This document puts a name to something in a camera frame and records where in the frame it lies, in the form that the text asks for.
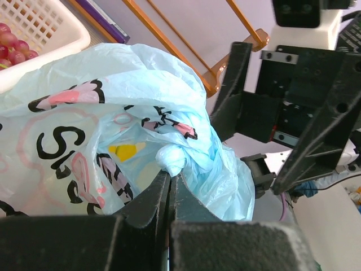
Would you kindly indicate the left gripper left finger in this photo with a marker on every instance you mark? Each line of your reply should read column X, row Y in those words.
column 134, row 238

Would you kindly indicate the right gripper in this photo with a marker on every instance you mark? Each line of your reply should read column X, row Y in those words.
column 293, row 83

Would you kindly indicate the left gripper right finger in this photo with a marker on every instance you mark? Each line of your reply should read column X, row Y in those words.
column 198, row 240

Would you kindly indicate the yellow starfruit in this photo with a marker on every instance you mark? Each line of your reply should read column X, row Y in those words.
column 126, row 152

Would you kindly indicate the blue plastic bag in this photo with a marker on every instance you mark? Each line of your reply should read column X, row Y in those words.
column 58, row 121

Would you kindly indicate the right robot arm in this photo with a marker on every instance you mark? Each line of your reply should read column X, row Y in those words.
column 321, row 207

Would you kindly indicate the wooden rack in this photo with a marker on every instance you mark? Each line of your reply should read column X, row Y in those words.
column 258, row 38

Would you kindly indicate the purple grape bunch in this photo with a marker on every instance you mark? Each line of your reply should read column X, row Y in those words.
column 13, row 50

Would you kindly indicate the white plastic basket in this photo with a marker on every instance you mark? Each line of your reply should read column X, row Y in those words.
column 48, row 27

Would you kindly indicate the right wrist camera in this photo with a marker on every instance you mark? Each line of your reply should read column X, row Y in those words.
column 307, row 23

